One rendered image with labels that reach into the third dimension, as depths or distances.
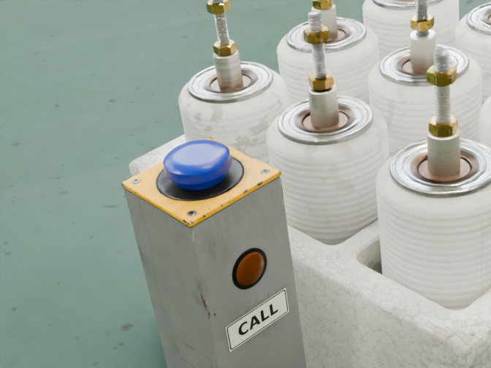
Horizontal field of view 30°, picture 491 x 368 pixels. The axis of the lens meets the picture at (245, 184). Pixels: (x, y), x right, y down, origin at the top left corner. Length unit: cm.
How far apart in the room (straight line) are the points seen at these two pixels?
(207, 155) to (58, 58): 109
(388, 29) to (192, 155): 42
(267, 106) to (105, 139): 56
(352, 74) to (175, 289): 35
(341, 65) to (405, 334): 29
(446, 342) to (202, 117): 29
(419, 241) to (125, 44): 105
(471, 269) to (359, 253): 9
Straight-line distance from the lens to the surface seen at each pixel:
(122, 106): 139
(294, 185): 71
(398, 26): 92
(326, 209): 71
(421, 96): 76
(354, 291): 66
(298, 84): 86
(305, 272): 70
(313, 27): 69
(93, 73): 152
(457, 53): 81
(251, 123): 78
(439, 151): 63
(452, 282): 65
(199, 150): 55
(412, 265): 65
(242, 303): 56
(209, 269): 53
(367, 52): 85
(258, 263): 55
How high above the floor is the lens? 59
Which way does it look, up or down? 32 degrees down
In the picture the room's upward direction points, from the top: 9 degrees counter-clockwise
